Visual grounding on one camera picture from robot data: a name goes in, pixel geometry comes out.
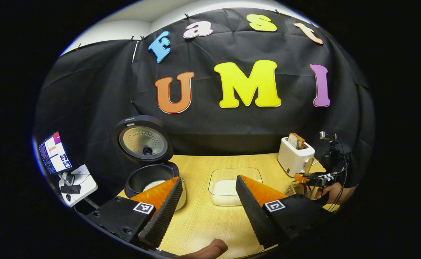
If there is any computer monitor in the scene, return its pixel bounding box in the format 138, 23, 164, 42
38, 131, 73, 176

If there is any toasted bread slice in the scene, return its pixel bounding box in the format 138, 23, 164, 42
287, 132, 305, 150

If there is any black backdrop cloth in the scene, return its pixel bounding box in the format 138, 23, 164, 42
32, 7, 376, 202

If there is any white rice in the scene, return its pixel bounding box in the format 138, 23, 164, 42
143, 180, 168, 192

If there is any clear chopstick holder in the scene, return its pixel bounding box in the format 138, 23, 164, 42
285, 180, 306, 197

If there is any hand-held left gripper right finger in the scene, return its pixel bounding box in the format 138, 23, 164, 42
235, 175, 335, 249

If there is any clear box of white rice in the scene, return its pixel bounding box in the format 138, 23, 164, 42
208, 167, 263, 206

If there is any white toaster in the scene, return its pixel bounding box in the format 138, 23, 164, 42
277, 137, 316, 177

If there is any dark grey rice cooker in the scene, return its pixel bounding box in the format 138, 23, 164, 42
112, 115, 187, 212

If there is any black keyboard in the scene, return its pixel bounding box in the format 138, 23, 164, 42
60, 185, 82, 195

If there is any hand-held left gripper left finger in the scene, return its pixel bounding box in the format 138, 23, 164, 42
87, 176, 184, 251

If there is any white side desk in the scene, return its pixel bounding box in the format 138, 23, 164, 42
58, 164, 99, 208

